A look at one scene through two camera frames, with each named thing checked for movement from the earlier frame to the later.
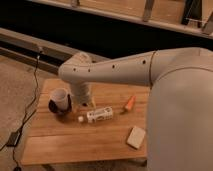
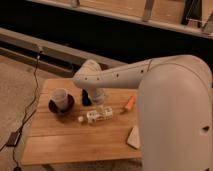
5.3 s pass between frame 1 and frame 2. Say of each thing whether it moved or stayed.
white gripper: moved
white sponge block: stayed
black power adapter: stayed
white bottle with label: stayed
